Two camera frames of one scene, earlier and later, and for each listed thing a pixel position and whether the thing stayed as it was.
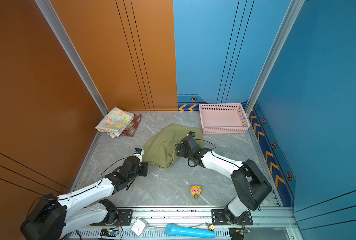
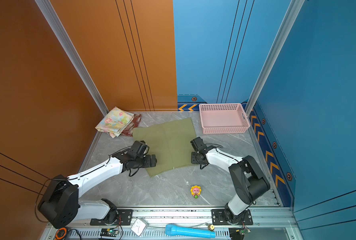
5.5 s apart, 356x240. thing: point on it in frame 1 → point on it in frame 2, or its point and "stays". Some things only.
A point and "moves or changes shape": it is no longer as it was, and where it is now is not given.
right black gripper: (180, 149) → (193, 159)
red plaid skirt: (130, 130) stays
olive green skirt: (161, 149) moves or changes shape
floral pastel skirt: (115, 121) stays
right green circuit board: (244, 231) stays
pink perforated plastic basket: (223, 118) stays
